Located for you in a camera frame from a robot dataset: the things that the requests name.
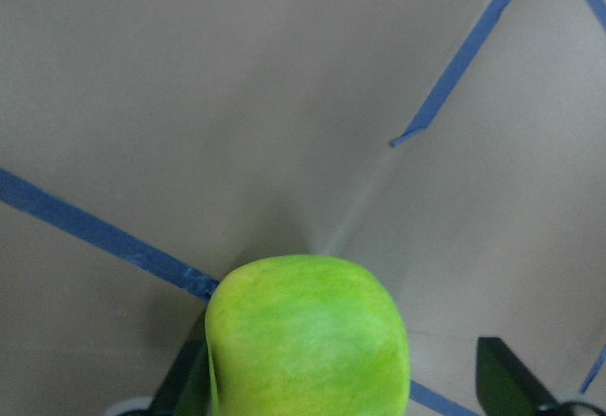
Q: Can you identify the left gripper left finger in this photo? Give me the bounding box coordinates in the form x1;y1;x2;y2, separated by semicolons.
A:
149;337;211;416

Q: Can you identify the green apple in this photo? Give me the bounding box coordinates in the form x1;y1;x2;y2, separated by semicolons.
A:
205;255;411;415

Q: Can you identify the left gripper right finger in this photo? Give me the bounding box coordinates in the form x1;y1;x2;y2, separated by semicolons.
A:
475;336;562;416

